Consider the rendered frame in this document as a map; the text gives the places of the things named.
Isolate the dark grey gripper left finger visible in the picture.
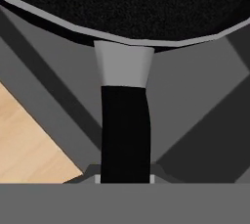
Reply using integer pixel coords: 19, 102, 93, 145
62, 163, 103, 184

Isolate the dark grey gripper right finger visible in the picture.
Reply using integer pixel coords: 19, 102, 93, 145
149, 163, 188, 184

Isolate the black pan with grey rim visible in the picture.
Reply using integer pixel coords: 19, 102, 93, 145
0, 0, 250, 184

